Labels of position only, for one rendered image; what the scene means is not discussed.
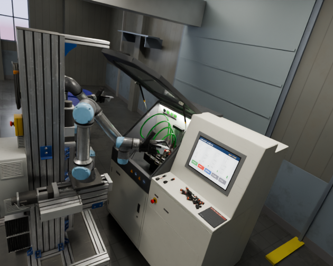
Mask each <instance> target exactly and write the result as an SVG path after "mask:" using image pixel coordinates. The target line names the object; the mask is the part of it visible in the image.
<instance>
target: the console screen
mask: <svg viewBox="0 0 333 266"><path fill-rule="evenodd" d="M246 157H247V156H246V155H244V154H242V153H240V152H238V151H237V150H235V149H233V148H231V147H229V146H227V145H225V144H223V143H222V142H220V141H218V140H216V139H214V138H212V137H210V136H208V135H206V134H204V133H203V132H201V131H199V132H198V135H197V137H196V140H195V142H194V145H193V147H192V150H191V152H190V154H189V157H188V159H187V162H186V164H185V167H186V168H187V169H189V170H190V171H192V172H193V173H195V174H196V175H198V176H199V177H200V178H202V179H203V180H205V181H206V182H207V183H209V184H210V185H211V186H213V187H214V188H216V189H217V190H219V191H220V192H222V193H223V194H224V195H226V196H227V197H228V195H229V193H230V191H231V189H232V186H233V184H234V182H235V180H236V178H237V176H238V174H239V172H240V170H241V168H242V165H243V163H244V161H245V159H246Z"/></svg>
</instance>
